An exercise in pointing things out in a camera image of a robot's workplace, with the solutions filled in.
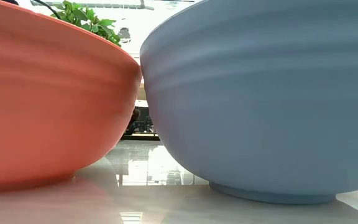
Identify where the large blue bowl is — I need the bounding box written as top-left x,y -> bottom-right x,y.
139,0 -> 358,205

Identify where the large red bowl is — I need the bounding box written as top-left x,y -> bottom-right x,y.
0,0 -> 143,194

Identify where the dark background equipment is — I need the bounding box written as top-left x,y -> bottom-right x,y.
125,106 -> 157,136

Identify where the black ceiling fixture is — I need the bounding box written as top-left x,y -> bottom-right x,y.
118,27 -> 132,44

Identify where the green leafy plant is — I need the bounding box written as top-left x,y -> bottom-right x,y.
50,0 -> 122,48

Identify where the black aluminium table frame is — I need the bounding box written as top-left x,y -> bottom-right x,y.
121,133 -> 162,141

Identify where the thin black cable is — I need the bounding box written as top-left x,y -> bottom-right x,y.
31,0 -> 62,21

